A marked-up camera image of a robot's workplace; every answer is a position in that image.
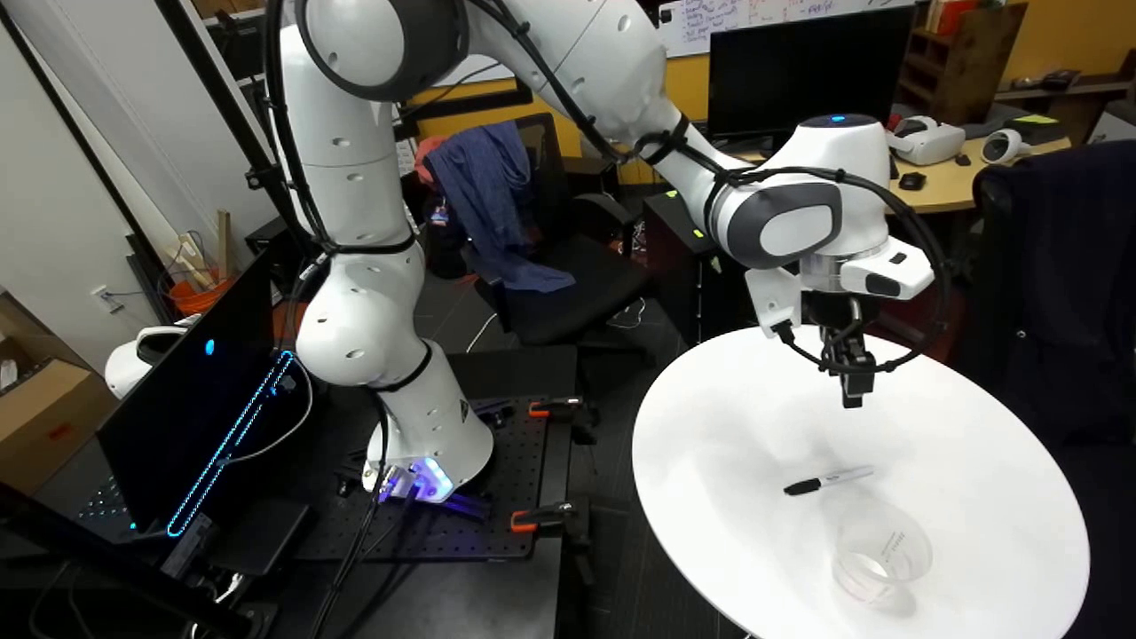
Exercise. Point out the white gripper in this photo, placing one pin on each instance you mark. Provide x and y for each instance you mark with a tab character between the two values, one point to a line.
891	272

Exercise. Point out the marker with black cap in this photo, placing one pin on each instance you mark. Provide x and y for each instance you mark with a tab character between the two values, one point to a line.
804	483

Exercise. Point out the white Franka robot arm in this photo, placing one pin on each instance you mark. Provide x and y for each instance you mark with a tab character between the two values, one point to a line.
357	332

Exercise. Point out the clear plastic cup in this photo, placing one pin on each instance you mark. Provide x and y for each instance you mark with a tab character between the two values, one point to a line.
882	562

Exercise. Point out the black computer mouse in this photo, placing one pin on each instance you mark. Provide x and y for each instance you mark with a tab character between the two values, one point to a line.
911	177

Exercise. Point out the wooden desk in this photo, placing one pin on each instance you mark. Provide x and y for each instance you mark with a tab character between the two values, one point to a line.
947	182

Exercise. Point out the black padded office chair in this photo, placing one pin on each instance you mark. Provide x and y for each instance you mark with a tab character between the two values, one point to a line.
1054	296

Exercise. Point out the white VR headset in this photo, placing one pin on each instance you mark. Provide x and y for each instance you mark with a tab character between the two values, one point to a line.
927	143

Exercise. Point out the white VR controller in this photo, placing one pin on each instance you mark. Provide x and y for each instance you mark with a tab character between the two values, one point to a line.
1002	147

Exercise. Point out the black office chair with jacket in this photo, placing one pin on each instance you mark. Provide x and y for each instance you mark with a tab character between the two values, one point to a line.
571	289

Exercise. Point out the black computer monitor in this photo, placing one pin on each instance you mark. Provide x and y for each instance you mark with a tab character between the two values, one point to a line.
804	72

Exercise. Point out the wooden shelf organizer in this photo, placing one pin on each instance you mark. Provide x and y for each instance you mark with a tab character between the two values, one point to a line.
964	59

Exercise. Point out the blue jacket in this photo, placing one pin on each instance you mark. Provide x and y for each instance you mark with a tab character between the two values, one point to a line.
500	201

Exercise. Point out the black computer with blue light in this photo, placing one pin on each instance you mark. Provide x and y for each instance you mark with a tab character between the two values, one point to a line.
181	413

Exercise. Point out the black slanted stand pole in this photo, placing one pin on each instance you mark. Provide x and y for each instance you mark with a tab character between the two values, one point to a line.
224	112

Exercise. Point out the white round device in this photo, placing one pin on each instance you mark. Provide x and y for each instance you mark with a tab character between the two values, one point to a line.
137	356

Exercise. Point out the brown cardboard box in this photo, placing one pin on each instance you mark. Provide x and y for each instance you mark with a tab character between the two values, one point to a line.
47	413

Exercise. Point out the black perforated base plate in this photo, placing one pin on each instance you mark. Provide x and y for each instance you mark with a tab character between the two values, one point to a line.
521	474

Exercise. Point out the black camera stand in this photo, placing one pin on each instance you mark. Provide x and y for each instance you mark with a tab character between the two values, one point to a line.
85	555

